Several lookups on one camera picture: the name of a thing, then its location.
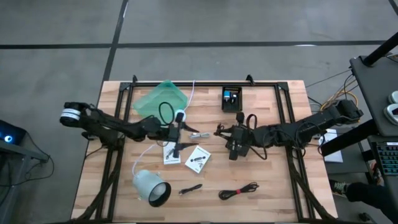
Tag black slotted plastic basket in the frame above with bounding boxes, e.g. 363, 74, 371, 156
220, 86, 243, 114
226, 123, 254, 161

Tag black computer keyboard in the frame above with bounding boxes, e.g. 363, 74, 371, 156
371, 141, 398, 177

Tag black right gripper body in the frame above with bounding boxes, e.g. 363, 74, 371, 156
228, 111, 253, 162

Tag black slanted pole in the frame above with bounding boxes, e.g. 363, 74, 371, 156
362, 30, 398, 68

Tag short black USB cable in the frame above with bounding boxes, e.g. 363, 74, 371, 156
178, 183, 203, 196

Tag round white inline switch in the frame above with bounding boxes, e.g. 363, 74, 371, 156
174, 109, 187, 123

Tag person's leg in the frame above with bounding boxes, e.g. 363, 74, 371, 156
345, 182, 398, 223

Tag black cable with red tie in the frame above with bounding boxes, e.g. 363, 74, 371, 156
218, 182, 260, 201

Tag black metal table frame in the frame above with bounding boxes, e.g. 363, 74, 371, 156
73, 74, 335, 223

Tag black desk leg bar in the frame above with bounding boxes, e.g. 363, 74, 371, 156
320, 119, 379, 157

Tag computer case with blue light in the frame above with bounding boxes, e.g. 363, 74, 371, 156
0, 119, 27, 147

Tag yellow floor cables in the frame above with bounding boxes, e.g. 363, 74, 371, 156
320, 88, 360, 113

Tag white lamp cable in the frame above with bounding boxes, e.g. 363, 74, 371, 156
131, 80, 197, 179

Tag white instruction booklet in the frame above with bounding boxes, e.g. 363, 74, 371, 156
184, 145, 211, 174
162, 140, 182, 166

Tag person's shoe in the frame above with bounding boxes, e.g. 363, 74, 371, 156
328, 179, 349, 198

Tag grey metal stand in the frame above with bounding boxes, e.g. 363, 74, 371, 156
0, 141, 50, 224

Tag translucent teal plastic bin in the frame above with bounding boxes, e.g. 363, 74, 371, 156
132, 79, 190, 125

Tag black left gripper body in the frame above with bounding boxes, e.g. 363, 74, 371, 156
159, 111, 185, 159

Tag white paper sheet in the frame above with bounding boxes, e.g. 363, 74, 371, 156
318, 129, 345, 164

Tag dark grey desk top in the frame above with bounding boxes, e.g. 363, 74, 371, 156
349, 54, 398, 138

